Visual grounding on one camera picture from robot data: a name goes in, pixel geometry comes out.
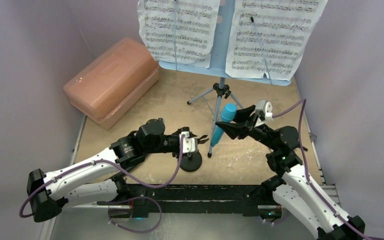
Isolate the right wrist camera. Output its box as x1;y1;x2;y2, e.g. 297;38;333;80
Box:
254;99;273;127

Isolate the sheet music page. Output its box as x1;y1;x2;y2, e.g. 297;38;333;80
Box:
137;0;221;68
225;0;328;81

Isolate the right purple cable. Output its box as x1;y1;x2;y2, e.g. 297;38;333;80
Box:
261;98;384;240

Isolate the blue toy microphone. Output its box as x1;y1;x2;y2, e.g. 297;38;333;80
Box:
210;102;239;148

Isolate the black microphone desk stand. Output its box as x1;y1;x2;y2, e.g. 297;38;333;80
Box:
180;151;203;173

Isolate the pink plastic storage box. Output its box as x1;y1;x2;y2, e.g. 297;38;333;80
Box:
63;37;160;130

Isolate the sheet music bottom page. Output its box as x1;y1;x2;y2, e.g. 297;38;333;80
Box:
137;0;221;68

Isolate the aluminium mounting rail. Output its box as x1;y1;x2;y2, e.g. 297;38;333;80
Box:
48;184;341;209

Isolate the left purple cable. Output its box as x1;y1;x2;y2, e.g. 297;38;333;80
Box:
19;132;188;233

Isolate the purple cable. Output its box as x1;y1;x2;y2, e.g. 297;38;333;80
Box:
19;132;188;233
261;98;384;240

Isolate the blue music stand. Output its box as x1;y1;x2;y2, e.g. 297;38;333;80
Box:
159;0;291;139

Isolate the sheet music top page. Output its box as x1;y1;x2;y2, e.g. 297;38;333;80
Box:
225;0;328;81

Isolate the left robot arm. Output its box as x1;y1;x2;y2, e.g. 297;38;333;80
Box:
19;118;209;223

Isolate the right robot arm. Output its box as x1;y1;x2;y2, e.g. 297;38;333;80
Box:
215;102;368;240

